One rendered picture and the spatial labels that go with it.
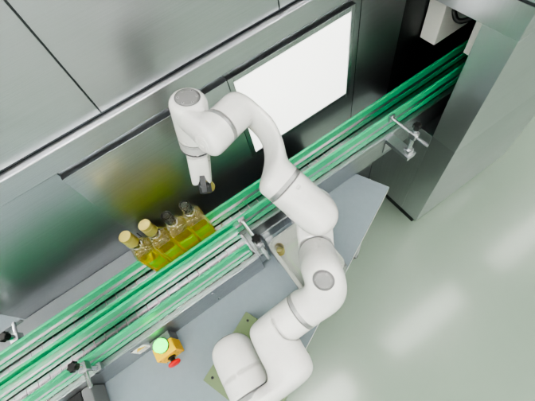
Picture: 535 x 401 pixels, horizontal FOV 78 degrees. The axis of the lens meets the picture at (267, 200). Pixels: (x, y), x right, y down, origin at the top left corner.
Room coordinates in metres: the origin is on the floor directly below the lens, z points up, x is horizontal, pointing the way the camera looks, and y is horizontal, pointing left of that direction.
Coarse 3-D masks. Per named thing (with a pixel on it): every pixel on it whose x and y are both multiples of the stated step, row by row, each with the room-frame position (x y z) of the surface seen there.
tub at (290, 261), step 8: (288, 232) 0.45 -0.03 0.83; (296, 232) 0.46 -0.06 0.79; (272, 240) 0.44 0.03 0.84; (280, 240) 0.44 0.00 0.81; (288, 240) 0.45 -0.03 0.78; (296, 240) 0.44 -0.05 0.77; (272, 248) 0.41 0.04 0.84; (288, 248) 0.42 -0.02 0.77; (296, 248) 0.41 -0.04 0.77; (280, 256) 0.40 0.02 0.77; (288, 256) 0.39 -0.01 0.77; (296, 256) 0.38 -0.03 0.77; (288, 264) 0.36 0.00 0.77; (296, 264) 0.35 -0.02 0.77; (288, 272) 0.31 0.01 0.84; (296, 272) 0.33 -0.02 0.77; (296, 280) 0.28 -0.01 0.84
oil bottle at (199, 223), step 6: (192, 204) 0.53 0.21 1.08; (198, 210) 0.50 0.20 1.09; (186, 216) 0.49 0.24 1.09; (192, 216) 0.48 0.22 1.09; (198, 216) 0.48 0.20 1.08; (204, 216) 0.48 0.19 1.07; (186, 222) 0.48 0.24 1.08; (192, 222) 0.47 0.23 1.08; (198, 222) 0.47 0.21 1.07; (204, 222) 0.48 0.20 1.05; (210, 222) 0.52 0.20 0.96; (192, 228) 0.47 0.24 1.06; (198, 228) 0.47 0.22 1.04; (204, 228) 0.47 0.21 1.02; (210, 228) 0.48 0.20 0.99; (198, 234) 0.47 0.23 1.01; (204, 234) 0.47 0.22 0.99; (210, 234) 0.48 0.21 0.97
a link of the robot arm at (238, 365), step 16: (240, 336) 0.13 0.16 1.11; (224, 352) 0.10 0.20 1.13; (240, 352) 0.09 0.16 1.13; (256, 352) 0.09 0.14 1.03; (224, 368) 0.07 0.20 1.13; (240, 368) 0.06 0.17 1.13; (256, 368) 0.06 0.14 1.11; (224, 384) 0.05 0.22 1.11; (240, 384) 0.03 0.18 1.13; (256, 384) 0.03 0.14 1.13
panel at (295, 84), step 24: (336, 24) 0.81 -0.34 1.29; (312, 48) 0.79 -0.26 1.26; (336, 48) 0.82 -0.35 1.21; (264, 72) 0.74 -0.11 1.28; (288, 72) 0.76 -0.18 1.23; (312, 72) 0.79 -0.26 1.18; (336, 72) 0.82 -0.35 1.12; (264, 96) 0.73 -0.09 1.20; (288, 96) 0.76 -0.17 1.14; (312, 96) 0.78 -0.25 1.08; (336, 96) 0.82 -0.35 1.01; (288, 120) 0.75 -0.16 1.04
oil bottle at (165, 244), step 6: (162, 228) 0.48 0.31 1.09; (162, 234) 0.46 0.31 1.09; (168, 234) 0.46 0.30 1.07; (150, 240) 0.45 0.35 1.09; (156, 240) 0.45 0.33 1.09; (162, 240) 0.45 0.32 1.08; (168, 240) 0.45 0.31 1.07; (174, 240) 0.46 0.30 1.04; (156, 246) 0.44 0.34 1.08; (162, 246) 0.44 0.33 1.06; (168, 246) 0.44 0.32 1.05; (174, 246) 0.45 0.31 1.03; (180, 246) 0.45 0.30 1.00; (162, 252) 0.43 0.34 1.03; (168, 252) 0.44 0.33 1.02; (174, 252) 0.44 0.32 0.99; (180, 252) 0.44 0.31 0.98; (168, 258) 0.43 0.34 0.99; (174, 258) 0.44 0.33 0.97
